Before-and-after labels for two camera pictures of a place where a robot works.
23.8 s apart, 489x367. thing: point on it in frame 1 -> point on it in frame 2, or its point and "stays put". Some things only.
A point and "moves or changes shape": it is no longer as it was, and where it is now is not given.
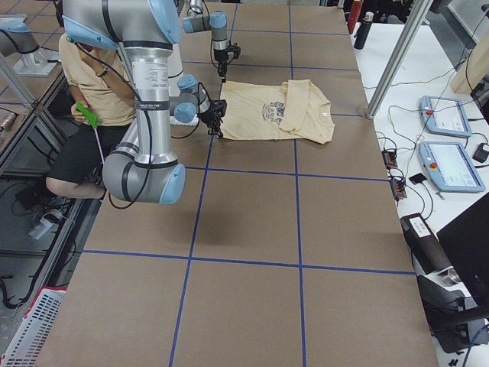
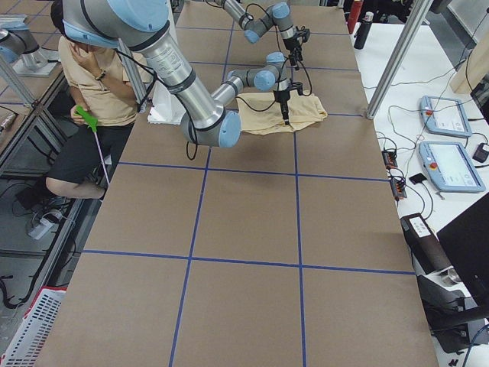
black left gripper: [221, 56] -> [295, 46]
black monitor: [465, 241] stays put
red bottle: [354, 11] stays put
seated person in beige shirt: [103, 114] stays put
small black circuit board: [390, 160] stays put
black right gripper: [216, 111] -> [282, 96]
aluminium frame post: [420, 9] stays put
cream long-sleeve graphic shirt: [292, 110] moves or changes shape
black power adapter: [480, 154] stays put
